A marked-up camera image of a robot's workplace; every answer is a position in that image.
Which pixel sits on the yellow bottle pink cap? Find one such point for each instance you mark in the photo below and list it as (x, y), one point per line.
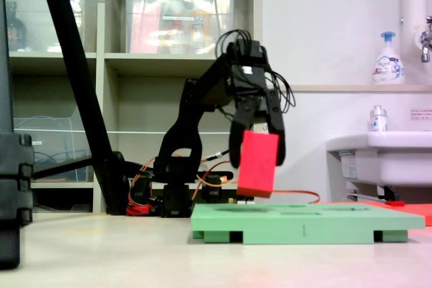
(199, 21)

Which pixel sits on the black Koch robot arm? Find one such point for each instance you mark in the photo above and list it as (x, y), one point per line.
(192, 99)

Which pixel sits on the dark glass bottle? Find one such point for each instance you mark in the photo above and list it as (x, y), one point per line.
(15, 31)

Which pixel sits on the red base clamp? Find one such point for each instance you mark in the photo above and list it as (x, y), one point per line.
(140, 209)

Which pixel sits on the white blue soap dispenser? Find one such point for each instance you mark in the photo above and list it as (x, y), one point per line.
(388, 68)

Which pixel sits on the metal rail under sink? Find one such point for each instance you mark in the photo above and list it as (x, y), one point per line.
(364, 197)

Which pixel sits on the red square block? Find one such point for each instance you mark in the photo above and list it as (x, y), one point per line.
(258, 163)

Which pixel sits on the small red piece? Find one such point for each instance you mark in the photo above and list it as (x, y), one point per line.
(395, 203)

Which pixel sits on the notched black stack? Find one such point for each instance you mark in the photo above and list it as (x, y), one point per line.
(13, 183)

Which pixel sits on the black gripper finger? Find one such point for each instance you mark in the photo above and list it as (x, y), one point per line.
(275, 112)
(241, 116)

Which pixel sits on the beige shelf unit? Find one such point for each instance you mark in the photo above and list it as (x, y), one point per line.
(179, 60)

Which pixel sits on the white sink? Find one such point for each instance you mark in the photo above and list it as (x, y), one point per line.
(388, 160)

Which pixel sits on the green shape sorting board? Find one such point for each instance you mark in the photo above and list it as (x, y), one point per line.
(303, 220)

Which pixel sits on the white wall sign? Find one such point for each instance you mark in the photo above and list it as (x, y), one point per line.
(422, 114)

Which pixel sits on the metal faucet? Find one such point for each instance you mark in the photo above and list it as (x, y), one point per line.
(426, 48)

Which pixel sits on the narrow clear storage bin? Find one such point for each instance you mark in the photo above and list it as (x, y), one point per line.
(82, 8)

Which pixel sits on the dark grey tripod leg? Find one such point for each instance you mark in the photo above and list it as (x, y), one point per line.
(5, 48)

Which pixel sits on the black tripod leg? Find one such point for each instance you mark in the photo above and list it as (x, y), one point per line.
(79, 65)

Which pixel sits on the white sink label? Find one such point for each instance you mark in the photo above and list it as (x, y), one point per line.
(349, 166)

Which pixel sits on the large clear storage bin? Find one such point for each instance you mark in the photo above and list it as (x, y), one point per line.
(222, 15)

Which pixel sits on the small circuit board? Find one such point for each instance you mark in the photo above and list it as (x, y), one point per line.
(241, 201)

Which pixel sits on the pink sheet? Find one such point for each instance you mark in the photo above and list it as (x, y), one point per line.
(141, 31)

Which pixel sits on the small clear sanitizer bottle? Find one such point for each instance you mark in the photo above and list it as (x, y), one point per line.
(378, 121)

